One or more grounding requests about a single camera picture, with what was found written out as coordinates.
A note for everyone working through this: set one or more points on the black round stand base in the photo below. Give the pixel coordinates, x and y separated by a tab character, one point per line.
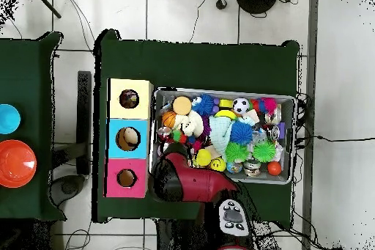
256	0

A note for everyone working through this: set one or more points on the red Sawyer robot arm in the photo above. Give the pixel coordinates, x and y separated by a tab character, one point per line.
199	182

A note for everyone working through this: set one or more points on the colourful polka dot cloth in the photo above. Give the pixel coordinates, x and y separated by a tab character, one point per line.
129	99

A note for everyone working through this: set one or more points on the toy basketball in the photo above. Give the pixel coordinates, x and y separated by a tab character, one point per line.
168	119

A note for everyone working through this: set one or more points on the orange foam disc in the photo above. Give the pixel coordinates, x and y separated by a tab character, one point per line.
182	105

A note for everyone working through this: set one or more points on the orange bowl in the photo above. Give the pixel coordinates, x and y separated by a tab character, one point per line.
14	165

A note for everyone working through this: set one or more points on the yellow smiley ball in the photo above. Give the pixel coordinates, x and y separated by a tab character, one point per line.
218	164

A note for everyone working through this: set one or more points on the black floor stand foot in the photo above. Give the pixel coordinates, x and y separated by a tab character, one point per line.
84	100

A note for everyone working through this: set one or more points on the blue spiky ball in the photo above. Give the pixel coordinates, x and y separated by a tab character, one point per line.
241	133

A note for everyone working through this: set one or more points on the grey round floor base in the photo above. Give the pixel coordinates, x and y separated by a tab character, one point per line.
68	187

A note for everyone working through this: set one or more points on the dark green table cloth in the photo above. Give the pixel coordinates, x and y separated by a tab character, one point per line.
205	65
26	71

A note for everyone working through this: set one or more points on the small orange ball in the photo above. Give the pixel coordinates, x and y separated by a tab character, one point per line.
274	168

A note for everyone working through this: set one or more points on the cream waffle cloth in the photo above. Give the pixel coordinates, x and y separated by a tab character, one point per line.
194	122

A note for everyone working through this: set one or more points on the mint green cloth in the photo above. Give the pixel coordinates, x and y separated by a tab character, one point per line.
219	134

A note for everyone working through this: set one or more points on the wooden box with three holes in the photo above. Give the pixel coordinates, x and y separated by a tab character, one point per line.
140	150

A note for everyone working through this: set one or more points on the blue bowl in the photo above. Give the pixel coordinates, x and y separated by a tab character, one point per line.
8	119

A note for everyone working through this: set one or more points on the toy soccer ball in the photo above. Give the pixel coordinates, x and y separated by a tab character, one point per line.
240	106

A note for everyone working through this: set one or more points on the black tripod leg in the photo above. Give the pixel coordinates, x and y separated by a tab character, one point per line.
47	4

